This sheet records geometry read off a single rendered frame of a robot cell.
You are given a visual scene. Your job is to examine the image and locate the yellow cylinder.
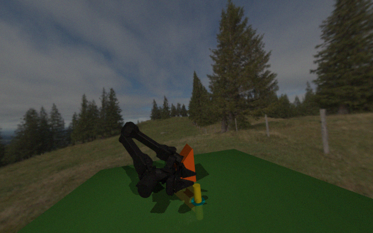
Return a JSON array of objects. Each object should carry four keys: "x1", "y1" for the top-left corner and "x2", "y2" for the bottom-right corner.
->
[{"x1": 193, "y1": 183, "x2": 202, "y2": 203}]

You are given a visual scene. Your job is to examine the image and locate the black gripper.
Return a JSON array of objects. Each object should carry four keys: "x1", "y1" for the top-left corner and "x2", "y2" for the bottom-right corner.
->
[{"x1": 159, "y1": 163, "x2": 196, "y2": 196}]

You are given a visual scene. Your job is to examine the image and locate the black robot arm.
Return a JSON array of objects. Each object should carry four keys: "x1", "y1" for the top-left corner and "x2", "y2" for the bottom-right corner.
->
[{"x1": 119, "y1": 122, "x2": 184, "y2": 198}]

